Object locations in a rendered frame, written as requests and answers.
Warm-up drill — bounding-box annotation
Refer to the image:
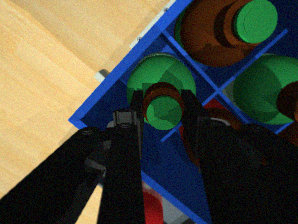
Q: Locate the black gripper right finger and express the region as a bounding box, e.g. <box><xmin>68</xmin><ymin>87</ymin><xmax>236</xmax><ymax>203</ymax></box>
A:
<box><xmin>181</xmin><ymin>89</ymin><xmax>298</xmax><ymax>224</ymax></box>

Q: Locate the red cola bottle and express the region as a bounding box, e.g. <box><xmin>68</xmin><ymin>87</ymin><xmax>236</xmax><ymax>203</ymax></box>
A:
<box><xmin>142</xmin><ymin>181</ymin><xmax>164</xmax><ymax>224</ymax></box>

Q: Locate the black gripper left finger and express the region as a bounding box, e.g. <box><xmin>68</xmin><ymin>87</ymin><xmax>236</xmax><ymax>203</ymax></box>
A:
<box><xmin>0</xmin><ymin>90</ymin><xmax>146</xmax><ymax>224</ymax></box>

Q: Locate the dark grey tray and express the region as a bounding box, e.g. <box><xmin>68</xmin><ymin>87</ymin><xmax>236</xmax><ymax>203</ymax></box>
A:
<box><xmin>98</xmin><ymin>173</ymin><xmax>197</xmax><ymax>224</ymax></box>

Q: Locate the brown bottle with red cap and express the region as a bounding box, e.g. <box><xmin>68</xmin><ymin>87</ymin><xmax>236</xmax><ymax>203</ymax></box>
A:
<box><xmin>178</xmin><ymin>98</ymin><xmax>243</xmax><ymax>168</ymax></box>
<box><xmin>261</xmin><ymin>156</ymin><xmax>266</xmax><ymax>166</ymax></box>

